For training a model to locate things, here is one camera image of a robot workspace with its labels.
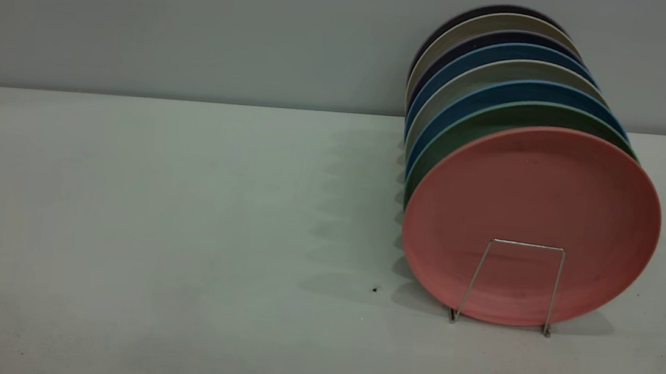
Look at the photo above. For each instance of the pink round plate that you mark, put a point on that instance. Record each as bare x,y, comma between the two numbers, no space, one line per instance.
534,194

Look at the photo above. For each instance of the beige round plate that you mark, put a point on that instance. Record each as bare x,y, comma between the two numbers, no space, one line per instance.
495,20
503,68

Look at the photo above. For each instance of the green round plate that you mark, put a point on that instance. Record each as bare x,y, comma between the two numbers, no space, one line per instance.
517,113

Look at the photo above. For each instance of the blue round plate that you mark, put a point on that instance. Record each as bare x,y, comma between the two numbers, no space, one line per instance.
499,50
519,90

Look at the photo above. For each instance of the dark purple round plate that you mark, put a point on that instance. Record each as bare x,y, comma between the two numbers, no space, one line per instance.
497,8
494,36

